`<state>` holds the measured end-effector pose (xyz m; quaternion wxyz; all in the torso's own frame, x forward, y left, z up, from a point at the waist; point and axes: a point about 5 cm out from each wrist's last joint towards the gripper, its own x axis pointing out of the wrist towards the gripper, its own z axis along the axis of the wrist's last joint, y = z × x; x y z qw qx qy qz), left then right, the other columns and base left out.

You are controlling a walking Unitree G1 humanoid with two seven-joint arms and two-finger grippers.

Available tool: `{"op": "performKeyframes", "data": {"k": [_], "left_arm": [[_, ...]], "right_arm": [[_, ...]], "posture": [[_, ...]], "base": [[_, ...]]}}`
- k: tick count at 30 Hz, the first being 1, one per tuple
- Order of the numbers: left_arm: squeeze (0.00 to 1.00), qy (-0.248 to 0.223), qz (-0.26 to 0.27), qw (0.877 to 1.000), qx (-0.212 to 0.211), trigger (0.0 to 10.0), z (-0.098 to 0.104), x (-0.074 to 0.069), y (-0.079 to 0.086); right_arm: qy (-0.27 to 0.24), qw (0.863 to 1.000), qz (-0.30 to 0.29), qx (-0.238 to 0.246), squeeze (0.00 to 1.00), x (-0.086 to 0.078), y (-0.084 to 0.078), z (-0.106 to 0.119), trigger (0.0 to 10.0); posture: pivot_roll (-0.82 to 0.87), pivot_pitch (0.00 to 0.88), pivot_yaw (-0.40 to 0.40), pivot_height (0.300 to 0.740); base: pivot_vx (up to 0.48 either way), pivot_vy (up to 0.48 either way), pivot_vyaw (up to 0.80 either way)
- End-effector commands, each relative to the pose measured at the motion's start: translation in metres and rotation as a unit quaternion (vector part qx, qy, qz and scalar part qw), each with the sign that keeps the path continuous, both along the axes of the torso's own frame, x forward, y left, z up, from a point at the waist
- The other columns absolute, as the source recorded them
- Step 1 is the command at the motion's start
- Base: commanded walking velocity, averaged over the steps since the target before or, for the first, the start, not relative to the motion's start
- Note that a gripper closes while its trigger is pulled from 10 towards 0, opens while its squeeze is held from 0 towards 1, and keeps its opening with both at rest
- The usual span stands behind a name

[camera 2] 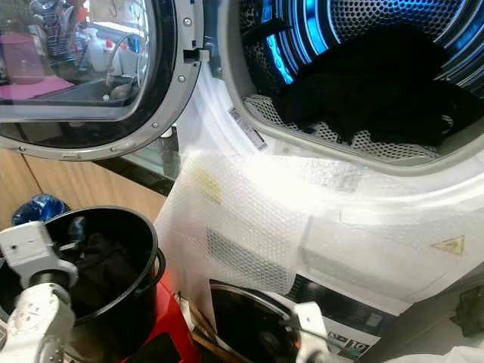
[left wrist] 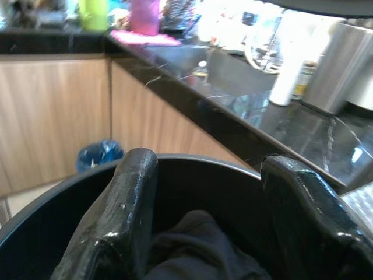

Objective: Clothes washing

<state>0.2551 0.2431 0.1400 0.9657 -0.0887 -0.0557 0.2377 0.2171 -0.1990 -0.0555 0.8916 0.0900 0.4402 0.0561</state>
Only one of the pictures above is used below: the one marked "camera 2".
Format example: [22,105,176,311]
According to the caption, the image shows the dark clothes in bucket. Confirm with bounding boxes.
[72,231,133,318]

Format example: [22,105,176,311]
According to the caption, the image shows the black clothes pile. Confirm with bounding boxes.
[275,26,462,146]

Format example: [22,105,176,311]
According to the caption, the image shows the blue plastic bin bag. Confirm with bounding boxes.
[11,193,70,226]

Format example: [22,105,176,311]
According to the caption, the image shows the black plastic laundry bucket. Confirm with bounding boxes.
[0,206,167,363]

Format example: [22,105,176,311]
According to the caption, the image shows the round glass washer door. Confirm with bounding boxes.
[0,0,206,161]

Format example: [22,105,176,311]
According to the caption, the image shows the red metal stool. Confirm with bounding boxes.
[121,276,201,363]

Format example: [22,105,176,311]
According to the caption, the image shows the white front-load dryer machine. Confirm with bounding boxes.
[172,0,484,315]

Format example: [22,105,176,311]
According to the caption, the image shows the white barcode label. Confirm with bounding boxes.
[227,107,268,150]

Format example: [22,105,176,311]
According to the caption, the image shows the clear bubble wrap sheet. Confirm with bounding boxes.
[155,150,484,315]

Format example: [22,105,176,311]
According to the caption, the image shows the yellow triangle warning sticker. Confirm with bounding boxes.
[431,234,466,256]

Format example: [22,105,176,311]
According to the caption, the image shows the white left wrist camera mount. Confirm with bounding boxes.
[0,221,79,288]

